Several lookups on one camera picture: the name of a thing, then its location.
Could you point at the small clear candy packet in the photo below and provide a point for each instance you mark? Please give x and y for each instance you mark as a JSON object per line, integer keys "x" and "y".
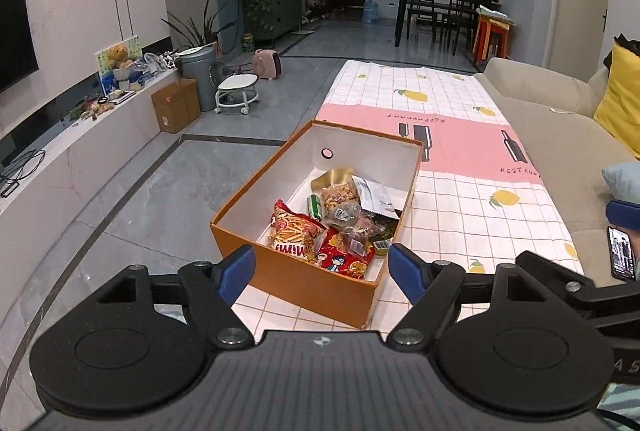
{"x": 360, "y": 236}

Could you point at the teddy bear photo card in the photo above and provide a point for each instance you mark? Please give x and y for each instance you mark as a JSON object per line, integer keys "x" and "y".
{"x": 117, "y": 53}

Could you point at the white marble tv bench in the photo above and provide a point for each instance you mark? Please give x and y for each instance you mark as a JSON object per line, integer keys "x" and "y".
{"x": 75, "y": 161}

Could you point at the spiky potted plant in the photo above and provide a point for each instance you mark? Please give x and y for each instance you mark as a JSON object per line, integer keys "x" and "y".
{"x": 200, "y": 31}

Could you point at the yellow pillow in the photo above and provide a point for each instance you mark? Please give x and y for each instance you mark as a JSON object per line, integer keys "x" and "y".
{"x": 622, "y": 106}

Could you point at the blue water jug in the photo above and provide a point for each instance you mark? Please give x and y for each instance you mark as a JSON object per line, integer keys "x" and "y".
{"x": 370, "y": 10}

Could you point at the green snack roll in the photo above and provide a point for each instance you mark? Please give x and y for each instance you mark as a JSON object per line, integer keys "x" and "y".
{"x": 315, "y": 206}

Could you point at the brown cardboard carton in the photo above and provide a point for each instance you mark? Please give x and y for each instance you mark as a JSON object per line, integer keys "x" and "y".
{"x": 172, "y": 106}

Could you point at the red yellow striped stick packet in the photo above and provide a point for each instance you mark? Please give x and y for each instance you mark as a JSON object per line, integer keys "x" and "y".
{"x": 292, "y": 231}

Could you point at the black television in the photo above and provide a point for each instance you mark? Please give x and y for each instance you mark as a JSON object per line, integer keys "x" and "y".
{"x": 15, "y": 11}

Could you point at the dark seed packet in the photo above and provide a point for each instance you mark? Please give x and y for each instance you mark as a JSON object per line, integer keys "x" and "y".
{"x": 382, "y": 226}

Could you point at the grey cabinet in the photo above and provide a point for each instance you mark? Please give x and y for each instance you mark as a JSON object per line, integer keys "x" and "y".
{"x": 282, "y": 1}

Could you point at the white wheeled stool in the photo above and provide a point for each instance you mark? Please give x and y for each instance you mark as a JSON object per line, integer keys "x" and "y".
{"x": 237, "y": 83}

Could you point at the red cartoon snack packet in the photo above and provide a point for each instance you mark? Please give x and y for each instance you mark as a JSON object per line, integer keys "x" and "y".
{"x": 340, "y": 261}

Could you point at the dark blanket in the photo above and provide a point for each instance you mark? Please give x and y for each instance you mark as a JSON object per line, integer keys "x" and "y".
{"x": 625, "y": 48}

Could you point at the orange cardboard box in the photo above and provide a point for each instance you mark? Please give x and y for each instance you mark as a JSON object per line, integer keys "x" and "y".
{"x": 300, "y": 283}

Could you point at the gold packet of mixed nuts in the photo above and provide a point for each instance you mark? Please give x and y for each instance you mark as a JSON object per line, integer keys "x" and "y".
{"x": 340, "y": 193}

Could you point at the small green jar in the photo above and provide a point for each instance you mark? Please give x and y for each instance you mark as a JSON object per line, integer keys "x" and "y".
{"x": 248, "y": 43}

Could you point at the beige sofa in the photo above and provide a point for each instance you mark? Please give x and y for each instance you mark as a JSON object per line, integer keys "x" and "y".
{"x": 540, "y": 101}

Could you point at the white packet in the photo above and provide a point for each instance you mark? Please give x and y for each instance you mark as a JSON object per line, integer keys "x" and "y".
{"x": 372, "y": 193}

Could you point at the light blue pillow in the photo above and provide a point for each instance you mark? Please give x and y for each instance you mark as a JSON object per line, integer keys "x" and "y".
{"x": 625, "y": 181}

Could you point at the printed checked tablecloth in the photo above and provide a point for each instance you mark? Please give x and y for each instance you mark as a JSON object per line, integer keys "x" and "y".
{"x": 450, "y": 201}

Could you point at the pink heater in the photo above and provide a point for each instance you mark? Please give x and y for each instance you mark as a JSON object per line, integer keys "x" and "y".
{"x": 267, "y": 63}

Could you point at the orange stool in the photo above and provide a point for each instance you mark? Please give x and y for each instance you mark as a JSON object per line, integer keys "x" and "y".
{"x": 490, "y": 28}

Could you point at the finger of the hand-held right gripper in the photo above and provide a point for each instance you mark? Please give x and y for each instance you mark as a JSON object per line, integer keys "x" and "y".
{"x": 622, "y": 213}
{"x": 565, "y": 273}

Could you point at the grey trash bin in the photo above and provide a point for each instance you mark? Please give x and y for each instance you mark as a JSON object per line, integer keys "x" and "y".
{"x": 197, "y": 76}

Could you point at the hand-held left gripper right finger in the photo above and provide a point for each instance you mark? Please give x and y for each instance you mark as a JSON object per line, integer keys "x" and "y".
{"x": 405, "y": 271}

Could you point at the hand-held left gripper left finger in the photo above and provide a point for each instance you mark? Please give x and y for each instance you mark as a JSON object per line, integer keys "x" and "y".
{"x": 237, "y": 273}

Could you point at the smartphone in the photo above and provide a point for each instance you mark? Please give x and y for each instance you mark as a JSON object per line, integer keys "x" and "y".
{"x": 620, "y": 253}

